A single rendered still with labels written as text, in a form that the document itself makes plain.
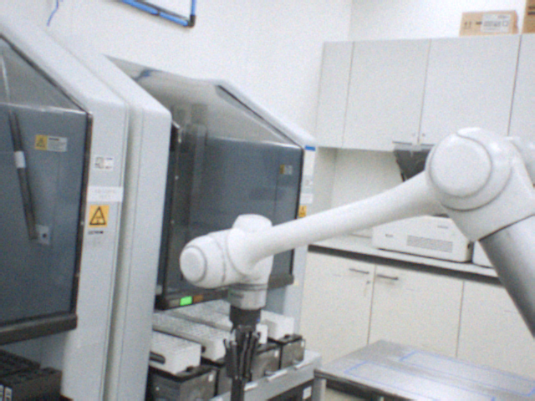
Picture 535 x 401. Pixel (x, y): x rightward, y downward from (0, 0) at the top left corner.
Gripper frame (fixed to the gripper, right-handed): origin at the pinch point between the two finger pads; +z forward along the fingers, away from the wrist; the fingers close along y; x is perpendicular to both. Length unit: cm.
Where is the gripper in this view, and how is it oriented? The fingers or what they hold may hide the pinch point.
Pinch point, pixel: (237, 393)
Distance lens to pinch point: 156.9
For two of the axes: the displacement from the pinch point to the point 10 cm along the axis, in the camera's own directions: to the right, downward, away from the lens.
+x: 8.4, 1.0, -5.4
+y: -5.4, -0.1, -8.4
